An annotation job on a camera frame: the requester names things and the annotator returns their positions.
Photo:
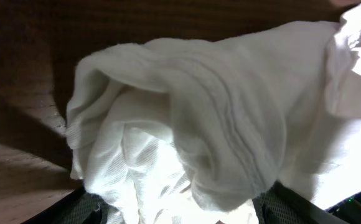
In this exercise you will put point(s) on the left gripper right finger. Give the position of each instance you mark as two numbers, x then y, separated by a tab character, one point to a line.
280	205

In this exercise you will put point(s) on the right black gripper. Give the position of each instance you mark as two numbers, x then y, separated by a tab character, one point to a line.
354	208

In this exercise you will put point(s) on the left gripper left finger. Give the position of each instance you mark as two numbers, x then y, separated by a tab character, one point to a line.
78	207

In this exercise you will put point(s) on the white Puma t-shirt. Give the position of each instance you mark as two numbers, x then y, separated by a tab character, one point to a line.
188	131

